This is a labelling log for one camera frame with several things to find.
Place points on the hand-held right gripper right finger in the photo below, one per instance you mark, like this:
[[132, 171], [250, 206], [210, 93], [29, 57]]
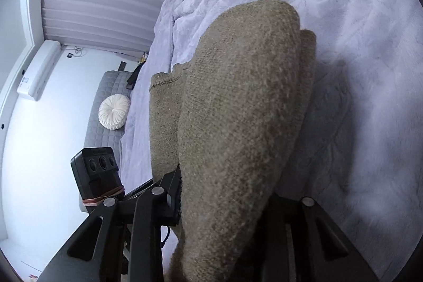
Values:
[[317, 235]]

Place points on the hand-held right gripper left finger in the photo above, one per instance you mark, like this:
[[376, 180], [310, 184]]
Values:
[[173, 196]]

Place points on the brown knitted sweater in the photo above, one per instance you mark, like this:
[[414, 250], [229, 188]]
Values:
[[238, 103]]

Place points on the grey quilted mattress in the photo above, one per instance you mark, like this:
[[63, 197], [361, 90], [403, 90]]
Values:
[[99, 143]]

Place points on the white round cushion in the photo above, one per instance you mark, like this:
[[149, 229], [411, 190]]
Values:
[[113, 112]]

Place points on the white air conditioner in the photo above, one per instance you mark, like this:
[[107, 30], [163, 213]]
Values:
[[38, 70]]

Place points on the lavender fluffy blanket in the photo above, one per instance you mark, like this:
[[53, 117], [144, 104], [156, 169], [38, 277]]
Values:
[[347, 37]]

